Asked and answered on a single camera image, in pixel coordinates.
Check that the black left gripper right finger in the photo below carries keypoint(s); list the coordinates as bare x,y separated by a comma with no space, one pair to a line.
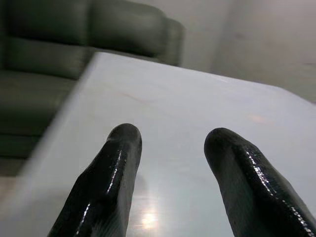
249,192

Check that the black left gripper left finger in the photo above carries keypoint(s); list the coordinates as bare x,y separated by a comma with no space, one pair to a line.
103,187

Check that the dark green leather sofa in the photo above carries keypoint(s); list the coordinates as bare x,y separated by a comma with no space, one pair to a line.
74,49

